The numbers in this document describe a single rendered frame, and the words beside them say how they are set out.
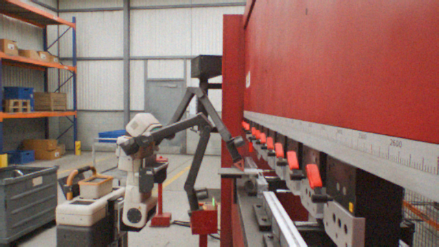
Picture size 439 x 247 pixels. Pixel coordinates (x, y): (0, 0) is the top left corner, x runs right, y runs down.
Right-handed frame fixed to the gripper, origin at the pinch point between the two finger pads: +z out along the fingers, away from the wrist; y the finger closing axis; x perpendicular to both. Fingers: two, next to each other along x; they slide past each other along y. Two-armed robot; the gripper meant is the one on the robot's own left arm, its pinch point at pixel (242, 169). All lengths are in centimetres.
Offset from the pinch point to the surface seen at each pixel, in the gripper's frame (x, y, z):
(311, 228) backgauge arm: -19, -62, 30
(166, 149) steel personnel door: 196, 728, -12
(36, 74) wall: 418, 689, -369
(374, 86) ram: -28, -170, -35
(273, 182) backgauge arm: -17, 42, 29
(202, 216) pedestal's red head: 33.7, -27.1, 9.9
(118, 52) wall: 196, 752, -338
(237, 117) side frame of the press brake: -16, 85, -29
